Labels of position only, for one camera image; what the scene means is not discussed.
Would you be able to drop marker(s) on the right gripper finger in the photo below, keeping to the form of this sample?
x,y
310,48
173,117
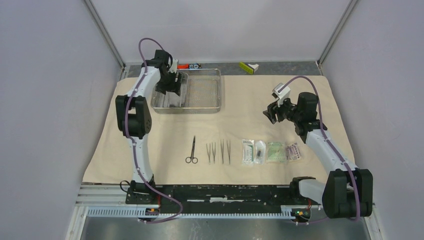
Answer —
x,y
271,112
281,112

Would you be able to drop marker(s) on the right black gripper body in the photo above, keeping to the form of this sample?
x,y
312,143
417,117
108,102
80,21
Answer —
x,y
294,114

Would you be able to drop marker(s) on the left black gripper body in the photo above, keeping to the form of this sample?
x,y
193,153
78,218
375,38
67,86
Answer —
x,y
167,83

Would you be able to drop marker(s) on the stainless steel tray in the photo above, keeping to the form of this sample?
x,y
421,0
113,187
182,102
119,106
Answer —
x,y
171,99

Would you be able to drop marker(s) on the wire mesh steel basket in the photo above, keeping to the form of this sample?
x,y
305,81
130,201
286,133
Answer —
x,y
203,93

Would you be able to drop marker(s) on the clear plastic bag item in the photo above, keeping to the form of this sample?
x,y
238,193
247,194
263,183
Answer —
x,y
260,151

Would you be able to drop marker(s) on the dark packet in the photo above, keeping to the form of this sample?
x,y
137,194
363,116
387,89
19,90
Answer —
x,y
293,152

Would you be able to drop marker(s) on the green printed gauze packet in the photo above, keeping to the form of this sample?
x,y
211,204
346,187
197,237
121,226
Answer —
x,y
276,152

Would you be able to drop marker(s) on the white pouch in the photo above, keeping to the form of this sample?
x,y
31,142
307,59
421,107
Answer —
x,y
248,151

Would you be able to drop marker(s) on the beige cloth wrap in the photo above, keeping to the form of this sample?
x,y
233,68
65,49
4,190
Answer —
x,y
241,117

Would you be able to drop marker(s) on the green white brush tool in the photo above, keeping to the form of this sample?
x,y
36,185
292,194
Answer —
x,y
248,67

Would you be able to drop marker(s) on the long steel tweezers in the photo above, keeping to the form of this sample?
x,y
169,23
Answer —
x,y
225,150

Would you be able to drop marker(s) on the steel surgical forceps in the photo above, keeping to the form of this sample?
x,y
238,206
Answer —
x,y
211,152

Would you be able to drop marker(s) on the steel surgical scissors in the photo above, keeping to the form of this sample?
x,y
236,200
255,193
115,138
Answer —
x,y
191,159

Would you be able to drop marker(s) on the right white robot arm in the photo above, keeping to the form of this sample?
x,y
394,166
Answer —
x,y
348,191

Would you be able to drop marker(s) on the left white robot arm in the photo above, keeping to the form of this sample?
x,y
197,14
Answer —
x,y
158,74

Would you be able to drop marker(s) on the orange red tape roll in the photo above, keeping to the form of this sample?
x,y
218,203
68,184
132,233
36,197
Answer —
x,y
183,66

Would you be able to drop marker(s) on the small black blue toy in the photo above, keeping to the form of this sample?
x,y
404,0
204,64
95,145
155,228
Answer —
x,y
195,66

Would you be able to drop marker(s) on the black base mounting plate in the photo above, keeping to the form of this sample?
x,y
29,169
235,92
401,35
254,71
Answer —
x,y
219,208

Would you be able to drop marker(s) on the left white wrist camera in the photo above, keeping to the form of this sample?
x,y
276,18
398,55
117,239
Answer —
x,y
173,65

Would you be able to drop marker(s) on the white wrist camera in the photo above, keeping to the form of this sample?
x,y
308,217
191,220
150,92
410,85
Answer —
x,y
281,92
173,65

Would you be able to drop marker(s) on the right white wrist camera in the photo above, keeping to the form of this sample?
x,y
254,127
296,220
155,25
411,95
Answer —
x,y
281,92

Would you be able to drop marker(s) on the right aluminium corner post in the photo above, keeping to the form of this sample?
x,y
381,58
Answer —
x,y
336,32

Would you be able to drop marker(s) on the aluminium corner post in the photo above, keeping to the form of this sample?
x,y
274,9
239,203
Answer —
x,y
104,32
336,32

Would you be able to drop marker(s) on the left aluminium corner post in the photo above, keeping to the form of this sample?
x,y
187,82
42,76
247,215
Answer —
x,y
104,32

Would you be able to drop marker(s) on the white slotted cable duct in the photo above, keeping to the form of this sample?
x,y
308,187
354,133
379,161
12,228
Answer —
x,y
284,213

